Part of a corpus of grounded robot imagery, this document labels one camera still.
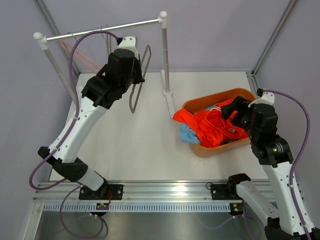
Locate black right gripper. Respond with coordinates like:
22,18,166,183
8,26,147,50
221,95,259,141

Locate grey orange-shorts hanger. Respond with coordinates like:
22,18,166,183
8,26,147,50
129,44,152,114

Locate pink clothes hanger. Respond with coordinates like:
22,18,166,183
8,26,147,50
59,40,100,74

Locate orange shorts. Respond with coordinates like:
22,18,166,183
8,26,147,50
172,98,250,148

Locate grey clothes hanger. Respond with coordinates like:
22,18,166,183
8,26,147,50
102,34,122,54

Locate light blue shorts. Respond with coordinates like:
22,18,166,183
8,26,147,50
179,106,237,146

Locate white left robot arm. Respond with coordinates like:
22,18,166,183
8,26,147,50
38,47,144,200

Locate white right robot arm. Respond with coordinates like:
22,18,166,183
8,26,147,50
221,92,320,240

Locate orange plastic basket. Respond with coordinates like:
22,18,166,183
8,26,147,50
182,88,256,158

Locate silver white clothes rack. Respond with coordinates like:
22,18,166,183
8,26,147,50
33,11,175,118

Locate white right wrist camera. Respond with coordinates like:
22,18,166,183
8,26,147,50
248,88,275,108

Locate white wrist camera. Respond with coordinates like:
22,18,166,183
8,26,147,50
248,88,275,108
117,35,140,60

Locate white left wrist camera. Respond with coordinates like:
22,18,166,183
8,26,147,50
117,35,140,60

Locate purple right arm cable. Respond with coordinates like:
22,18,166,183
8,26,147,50
197,89,312,240

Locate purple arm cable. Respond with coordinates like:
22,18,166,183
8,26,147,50
28,30,121,238
197,89,312,240

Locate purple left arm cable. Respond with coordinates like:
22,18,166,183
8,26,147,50
28,30,121,238

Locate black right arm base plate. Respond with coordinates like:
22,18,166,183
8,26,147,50
206,182,240,200

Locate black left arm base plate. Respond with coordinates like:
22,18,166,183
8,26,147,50
78,183,124,201

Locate white slotted cable duct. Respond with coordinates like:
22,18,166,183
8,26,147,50
43,202,231,213

